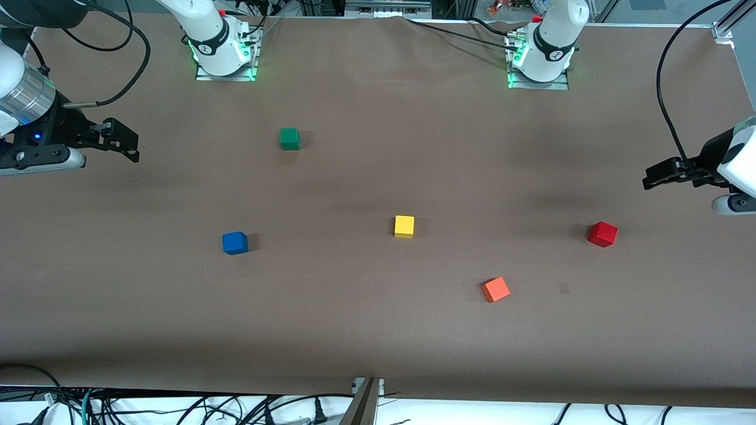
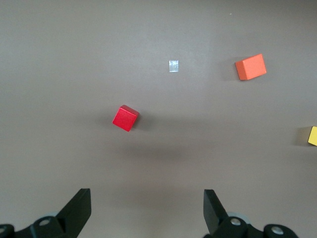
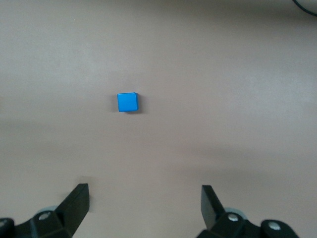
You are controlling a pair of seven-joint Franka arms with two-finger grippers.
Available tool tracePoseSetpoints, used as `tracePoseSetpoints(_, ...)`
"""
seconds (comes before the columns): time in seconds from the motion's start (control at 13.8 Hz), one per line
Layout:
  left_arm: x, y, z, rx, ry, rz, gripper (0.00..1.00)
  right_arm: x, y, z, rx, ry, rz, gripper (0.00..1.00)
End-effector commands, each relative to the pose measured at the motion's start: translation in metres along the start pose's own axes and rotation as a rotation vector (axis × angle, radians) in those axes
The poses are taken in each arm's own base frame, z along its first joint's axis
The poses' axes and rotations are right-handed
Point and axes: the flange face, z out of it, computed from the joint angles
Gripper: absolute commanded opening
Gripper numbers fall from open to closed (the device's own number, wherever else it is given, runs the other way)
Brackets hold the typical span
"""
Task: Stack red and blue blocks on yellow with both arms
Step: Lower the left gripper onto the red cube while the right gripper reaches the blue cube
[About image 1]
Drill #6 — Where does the red cube block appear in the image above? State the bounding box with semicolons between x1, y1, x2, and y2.
586;221;619;249

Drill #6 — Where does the blue cube block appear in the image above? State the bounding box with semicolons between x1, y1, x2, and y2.
222;231;249;256

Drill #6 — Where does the orange cube block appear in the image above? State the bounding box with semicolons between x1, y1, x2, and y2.
481;276;511;304

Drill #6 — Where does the brown paper table cover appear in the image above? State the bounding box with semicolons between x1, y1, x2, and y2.
0;12;756;409

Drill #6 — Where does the white table edge board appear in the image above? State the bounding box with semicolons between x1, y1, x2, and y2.
0;385;756;425

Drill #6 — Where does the grey metal box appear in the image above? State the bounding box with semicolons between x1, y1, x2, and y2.
345;0;433;19

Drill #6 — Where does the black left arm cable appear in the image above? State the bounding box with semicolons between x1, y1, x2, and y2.
656;0;738;173

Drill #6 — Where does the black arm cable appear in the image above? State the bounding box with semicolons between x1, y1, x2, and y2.
58;0;152;109
656;0;738;173

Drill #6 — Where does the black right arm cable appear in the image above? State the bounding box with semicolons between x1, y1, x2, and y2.
58;0;152;109

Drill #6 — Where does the aluminium frame strut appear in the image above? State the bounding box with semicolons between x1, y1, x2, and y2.
711;0;756;43

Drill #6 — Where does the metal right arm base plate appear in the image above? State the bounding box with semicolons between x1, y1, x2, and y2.
194;25;262;83

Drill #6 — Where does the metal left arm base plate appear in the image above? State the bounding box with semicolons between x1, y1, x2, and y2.
506;31;571;91

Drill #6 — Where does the black plug cable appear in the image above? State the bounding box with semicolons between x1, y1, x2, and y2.
260;393;355;424

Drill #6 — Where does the aluminium profile post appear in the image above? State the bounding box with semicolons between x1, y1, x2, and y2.
339;377;386;425

